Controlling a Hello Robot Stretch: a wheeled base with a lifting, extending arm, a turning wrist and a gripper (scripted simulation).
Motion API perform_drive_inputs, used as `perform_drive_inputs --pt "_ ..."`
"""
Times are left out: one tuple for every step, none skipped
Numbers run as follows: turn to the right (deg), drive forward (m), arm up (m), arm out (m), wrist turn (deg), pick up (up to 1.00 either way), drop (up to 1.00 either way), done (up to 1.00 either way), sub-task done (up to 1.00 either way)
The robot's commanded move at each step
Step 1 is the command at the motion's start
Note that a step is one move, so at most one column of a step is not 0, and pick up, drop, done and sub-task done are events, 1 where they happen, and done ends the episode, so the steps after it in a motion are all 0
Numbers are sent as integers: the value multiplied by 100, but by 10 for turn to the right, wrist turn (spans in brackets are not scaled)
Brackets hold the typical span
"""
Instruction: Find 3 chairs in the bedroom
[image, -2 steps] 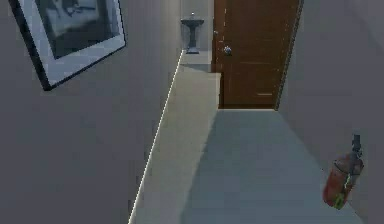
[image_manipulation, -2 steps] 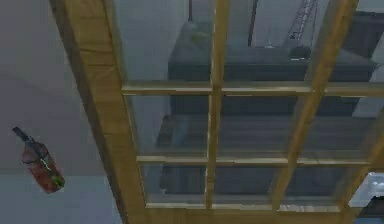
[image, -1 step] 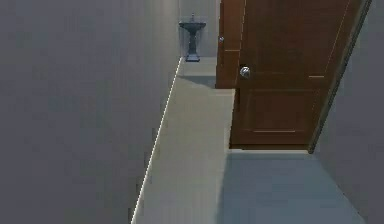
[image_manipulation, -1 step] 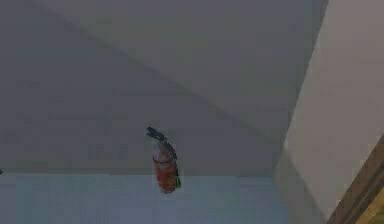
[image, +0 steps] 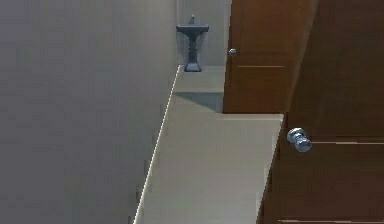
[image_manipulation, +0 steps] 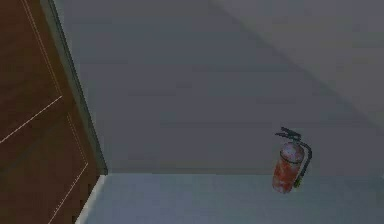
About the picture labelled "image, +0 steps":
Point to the silver round door knob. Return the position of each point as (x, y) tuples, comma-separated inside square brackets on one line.
[(300, 140), (232, 52)]

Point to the brown wooden room door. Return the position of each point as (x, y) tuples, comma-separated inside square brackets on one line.
[(260, 50), (336, 100)]

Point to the dark grey pedestal sink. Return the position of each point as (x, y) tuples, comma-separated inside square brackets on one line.
[(192, 40)]

